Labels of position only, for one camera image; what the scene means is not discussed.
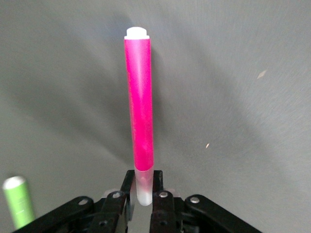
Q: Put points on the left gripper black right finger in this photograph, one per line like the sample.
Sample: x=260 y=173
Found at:
x=164 y=208

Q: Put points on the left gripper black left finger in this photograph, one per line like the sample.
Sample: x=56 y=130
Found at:
x=114 y=211

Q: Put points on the pink marker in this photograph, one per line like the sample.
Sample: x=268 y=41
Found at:
x=141 y=109

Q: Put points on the green marker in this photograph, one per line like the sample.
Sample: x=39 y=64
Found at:
x=20 y=204

